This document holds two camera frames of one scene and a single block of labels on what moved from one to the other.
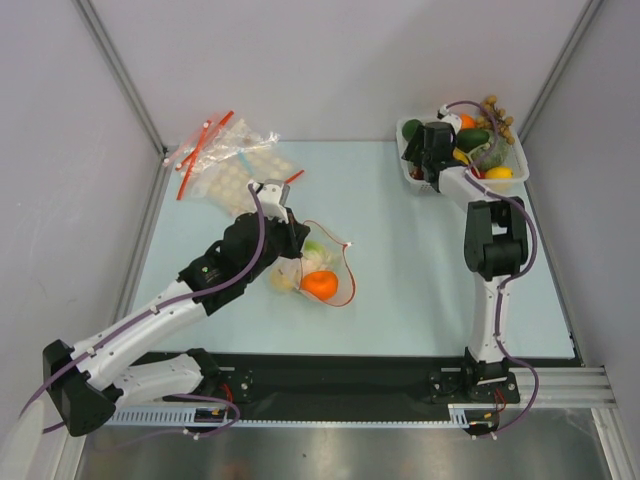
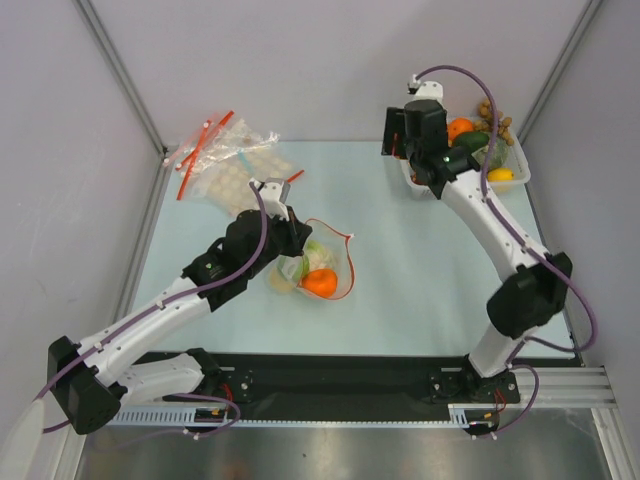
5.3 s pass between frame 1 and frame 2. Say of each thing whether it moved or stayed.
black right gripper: moved
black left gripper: stayed
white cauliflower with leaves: stayed
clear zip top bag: stayed
